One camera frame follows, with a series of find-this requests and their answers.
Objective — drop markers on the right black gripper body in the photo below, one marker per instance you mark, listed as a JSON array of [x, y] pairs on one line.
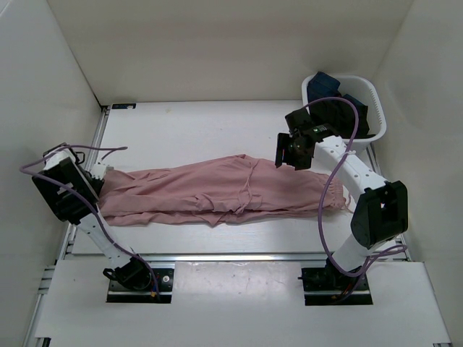
[[294, 149]]

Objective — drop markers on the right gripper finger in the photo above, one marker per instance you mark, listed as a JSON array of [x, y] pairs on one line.
[[282, 148], [302, 162]]

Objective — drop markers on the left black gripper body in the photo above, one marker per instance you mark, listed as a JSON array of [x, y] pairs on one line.
[[95, 183]]

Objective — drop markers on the pink trousers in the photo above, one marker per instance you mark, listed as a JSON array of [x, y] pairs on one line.
[[232, 190]]

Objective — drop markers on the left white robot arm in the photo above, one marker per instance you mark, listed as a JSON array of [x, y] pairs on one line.
[[71, 192]]

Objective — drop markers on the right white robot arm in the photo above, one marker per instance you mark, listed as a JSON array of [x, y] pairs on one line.
[[381, 211]]

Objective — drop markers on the black garment in basket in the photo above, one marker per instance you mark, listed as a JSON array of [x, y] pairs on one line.
[[341, 116]]

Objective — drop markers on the dark blue folded garment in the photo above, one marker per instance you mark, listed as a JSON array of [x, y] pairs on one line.
[[323, 85]]

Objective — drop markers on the black label sticker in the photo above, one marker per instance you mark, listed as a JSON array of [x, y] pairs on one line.
[[123, 106]]

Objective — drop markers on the white plastic laundry basket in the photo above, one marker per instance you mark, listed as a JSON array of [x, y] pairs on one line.
[[363, 90]]

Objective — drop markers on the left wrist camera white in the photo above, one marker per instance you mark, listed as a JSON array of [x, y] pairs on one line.
[[99, 170]]

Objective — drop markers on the right aluminium rail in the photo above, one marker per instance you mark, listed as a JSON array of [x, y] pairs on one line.
[[375, 165]]

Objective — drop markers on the front aluminium rail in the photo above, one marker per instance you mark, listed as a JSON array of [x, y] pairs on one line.
[[245, 257]]

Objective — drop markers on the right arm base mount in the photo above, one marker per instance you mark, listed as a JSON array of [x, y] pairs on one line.
[[324, 285]]

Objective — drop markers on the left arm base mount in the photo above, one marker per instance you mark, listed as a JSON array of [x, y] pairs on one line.
[[134, 283]]

